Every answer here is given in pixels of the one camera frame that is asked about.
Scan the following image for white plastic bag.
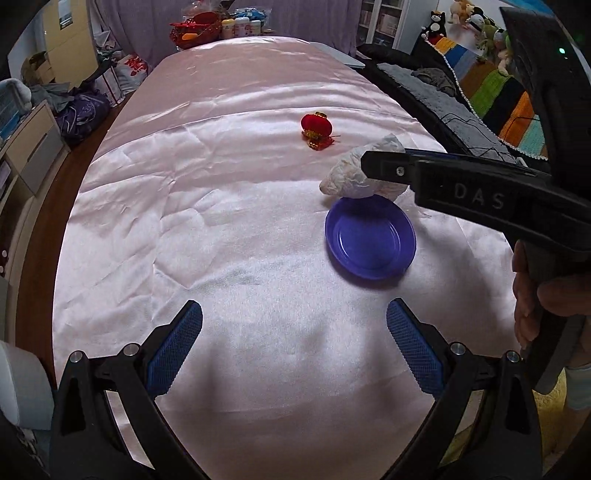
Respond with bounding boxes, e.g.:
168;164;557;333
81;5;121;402
318;133;409;201

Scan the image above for grey clothes heap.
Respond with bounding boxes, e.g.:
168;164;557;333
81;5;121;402
32;80;93;112

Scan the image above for dark green cloth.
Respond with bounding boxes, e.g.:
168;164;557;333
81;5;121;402
411;68;455;95

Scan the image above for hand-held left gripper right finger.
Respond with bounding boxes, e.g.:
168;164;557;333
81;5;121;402
386;298;543;480

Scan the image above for beige television cabinet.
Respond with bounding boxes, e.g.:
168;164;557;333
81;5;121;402
0;99;70;278

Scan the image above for grey folding table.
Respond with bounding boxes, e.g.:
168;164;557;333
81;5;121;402
314;41;365;70

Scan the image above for red plastic basket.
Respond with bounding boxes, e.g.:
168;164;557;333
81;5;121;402
171;11;222;47

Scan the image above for purple plastic plate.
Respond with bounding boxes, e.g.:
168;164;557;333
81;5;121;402
324;195;417;281

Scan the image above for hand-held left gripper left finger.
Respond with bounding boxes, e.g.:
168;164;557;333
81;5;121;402
50;299;205;480

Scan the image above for small red lantern ornament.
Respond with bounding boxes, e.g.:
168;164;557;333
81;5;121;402
300;111;341;151

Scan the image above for black and white cat plush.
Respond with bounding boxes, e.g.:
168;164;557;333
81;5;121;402
421;10;448;40

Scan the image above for striped crochet blanket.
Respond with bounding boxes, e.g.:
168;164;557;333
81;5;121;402
434;37;550;160

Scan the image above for row of plush toys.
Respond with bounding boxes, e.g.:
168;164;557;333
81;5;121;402
450;0;513;77

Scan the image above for cage covered with grey blanket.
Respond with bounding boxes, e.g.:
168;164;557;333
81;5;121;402
0;78;33;134

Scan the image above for purple bag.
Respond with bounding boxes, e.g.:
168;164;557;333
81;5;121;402
55;90;112;144

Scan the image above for black cushion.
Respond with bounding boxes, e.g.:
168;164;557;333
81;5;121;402
358;44;419;65

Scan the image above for pink satin tablecloth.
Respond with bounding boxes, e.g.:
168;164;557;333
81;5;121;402
53;36;522;480

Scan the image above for cardboard box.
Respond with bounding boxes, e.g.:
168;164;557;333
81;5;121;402
21;51;56;84

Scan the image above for white glass-door bookshelf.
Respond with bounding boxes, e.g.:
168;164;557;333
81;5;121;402
358;0;411;47

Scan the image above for black sofa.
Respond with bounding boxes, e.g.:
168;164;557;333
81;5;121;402
358;44;550;162

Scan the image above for red and white bag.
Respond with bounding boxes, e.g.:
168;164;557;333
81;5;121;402
113;54;151;100

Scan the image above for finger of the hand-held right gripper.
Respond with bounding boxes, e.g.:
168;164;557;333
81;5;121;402
406;148;539;175
361;150;555;247

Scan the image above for grey sofa mat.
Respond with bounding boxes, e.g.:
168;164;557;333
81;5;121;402
376;62;527;162

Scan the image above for purple curtain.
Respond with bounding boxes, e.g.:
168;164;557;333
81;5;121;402
99;0;365;42

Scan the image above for standing air conditioner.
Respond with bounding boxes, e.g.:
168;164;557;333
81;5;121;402
46;0;95;70

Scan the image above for person's right hand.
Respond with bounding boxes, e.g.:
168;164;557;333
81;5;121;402
512;240;591;350

